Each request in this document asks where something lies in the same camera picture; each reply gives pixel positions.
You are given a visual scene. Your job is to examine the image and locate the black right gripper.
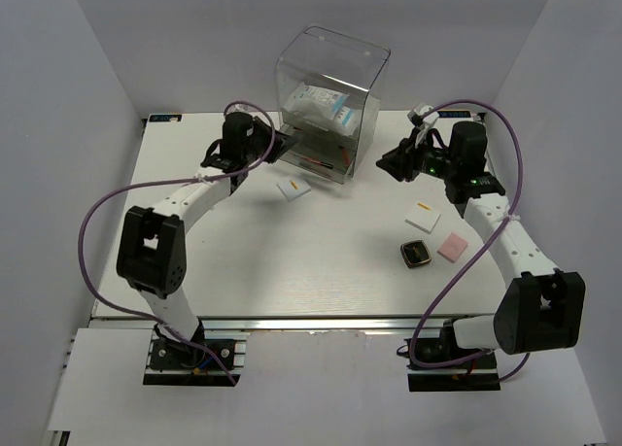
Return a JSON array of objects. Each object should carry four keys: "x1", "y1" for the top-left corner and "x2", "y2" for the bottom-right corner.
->
[{"x1": 375, "y1": 128, "x2": 458, "y2": 183}]

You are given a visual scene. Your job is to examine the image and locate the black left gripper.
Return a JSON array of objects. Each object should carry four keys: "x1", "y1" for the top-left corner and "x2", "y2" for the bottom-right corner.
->
[{"x1": 242, "y1": 117, "x2": 297, "y2": 165}]

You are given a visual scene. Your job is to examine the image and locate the clear acrylic makeup organizer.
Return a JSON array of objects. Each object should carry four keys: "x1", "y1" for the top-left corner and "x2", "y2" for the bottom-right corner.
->
[{"x1": 274, "y1": 24, "x2": 391, "y2": 184}]

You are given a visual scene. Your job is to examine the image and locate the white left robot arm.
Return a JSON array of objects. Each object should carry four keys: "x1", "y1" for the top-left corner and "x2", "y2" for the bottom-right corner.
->
[{"x1": 116, "y1": 111, "x2": 301, "y2": 367}]

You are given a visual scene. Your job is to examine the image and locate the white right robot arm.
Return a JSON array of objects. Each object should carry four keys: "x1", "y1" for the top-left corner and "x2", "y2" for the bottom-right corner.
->
[{"x1": 376, "y1": 121, "x2": 586, "y2": 367}]

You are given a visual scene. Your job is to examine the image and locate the white pad right yellow stick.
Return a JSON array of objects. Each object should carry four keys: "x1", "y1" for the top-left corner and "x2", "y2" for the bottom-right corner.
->
[{"x1": 404, "y1": 202, "x2": 441, "y2": 234}]

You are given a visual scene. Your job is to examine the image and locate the blue table corner label right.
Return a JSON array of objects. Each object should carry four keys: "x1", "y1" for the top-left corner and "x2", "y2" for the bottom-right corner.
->
[{"x1": 437, "y1": 110, "x2": 472, "y2": 119}]

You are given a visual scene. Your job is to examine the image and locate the blue table corner label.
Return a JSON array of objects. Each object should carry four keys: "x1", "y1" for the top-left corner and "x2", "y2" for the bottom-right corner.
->
[
  {"x1": 437, "y1": 110, "x2": 472, "y2": 119},
  {"x1": 148, "y1": 114, "x2": 182, "y2": 123}
]

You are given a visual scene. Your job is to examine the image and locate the white pad with yellow stick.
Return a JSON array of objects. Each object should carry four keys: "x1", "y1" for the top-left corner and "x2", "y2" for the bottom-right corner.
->
[{"x1": 276, "y1": 177, "x2": 312, "y2": 202}]

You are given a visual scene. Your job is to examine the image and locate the blue table corner label left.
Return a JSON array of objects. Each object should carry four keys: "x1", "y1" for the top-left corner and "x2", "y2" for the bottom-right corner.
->
[{"x1": 148, "y1": 114, "x2": 182, "y2": 123}]

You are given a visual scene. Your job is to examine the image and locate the black gold compact case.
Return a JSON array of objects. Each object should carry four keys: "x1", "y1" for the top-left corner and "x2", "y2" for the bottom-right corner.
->
[{"x1": 400, "y1": 240, "x2": 432, "y2": 269}]

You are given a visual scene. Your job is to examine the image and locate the pink sticky pad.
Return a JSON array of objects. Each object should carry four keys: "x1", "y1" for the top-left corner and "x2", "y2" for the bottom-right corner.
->
[{"x1": 437, "y1": 233, "x2": 468, "y2": 263}]

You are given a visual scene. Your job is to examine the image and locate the aluminium front rail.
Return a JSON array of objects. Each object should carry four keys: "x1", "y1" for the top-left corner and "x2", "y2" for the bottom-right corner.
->
[{"x1": 86, "y1": 314, "x2": 501, "y2": 334}]

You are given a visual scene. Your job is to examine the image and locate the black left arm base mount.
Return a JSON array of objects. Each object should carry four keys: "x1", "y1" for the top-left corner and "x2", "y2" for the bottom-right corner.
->
[{"x1": 143, "y1": 329, "x2": 246, "y2": 388}]

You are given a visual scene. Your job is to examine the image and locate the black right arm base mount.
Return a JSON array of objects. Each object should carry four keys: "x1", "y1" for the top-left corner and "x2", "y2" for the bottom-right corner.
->
[{"x1": 396, "y1": 329, "x2": 501, "y2": 393}]

